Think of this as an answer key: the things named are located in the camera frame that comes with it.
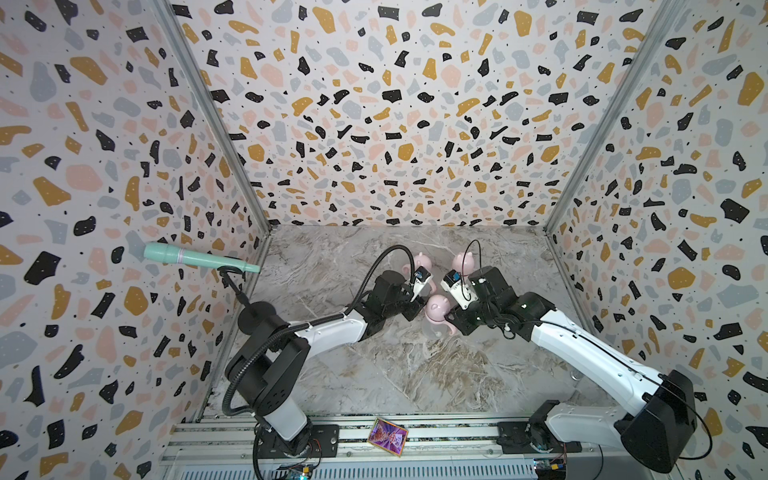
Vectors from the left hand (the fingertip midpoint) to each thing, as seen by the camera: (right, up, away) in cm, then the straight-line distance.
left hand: (431, 290), depth 86 cm
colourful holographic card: (-12, -34, -13) cm, 38 cm away
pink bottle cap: (+1, -3, -8) cm, 9 cm away
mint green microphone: (-60, +11, -20) cm, 64 cm away
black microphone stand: (-54, -8, +8) cm, 55 cm away
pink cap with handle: (+11, +8, 0) cm, 13 cm away
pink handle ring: (+4, -8, -9) cm, 12 cm away
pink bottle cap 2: (-3, +9, +2) cm, 10 cm away
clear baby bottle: (+2, -13, +4) cm, 13 cm away
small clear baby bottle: (-1, +2, -13) cm, 13 cm away
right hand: (+5, -5, -7) cm, 10 cm away
